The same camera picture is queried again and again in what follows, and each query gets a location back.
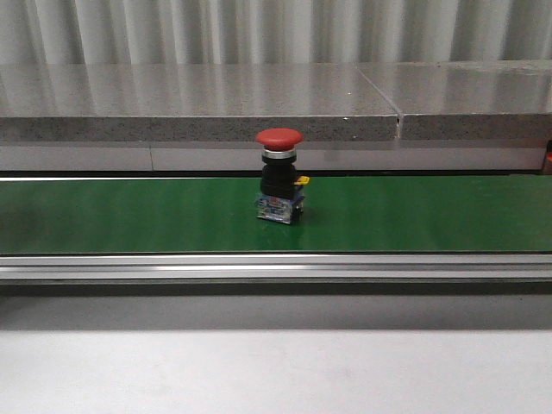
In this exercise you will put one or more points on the red mushroom push button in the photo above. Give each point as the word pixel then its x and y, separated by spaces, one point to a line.
pixel 281 186

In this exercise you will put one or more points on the green conveyor belt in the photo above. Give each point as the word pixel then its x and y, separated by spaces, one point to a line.
pixel 507 213

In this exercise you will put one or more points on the grey stone countertop slab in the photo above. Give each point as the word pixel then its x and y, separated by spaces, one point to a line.
pixel 376 102

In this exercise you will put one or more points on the white pleated curtain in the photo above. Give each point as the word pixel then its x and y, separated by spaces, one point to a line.
pixel 231 32

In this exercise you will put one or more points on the aluminium conveyor frame rail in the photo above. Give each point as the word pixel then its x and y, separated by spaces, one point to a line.
pixel 263 268

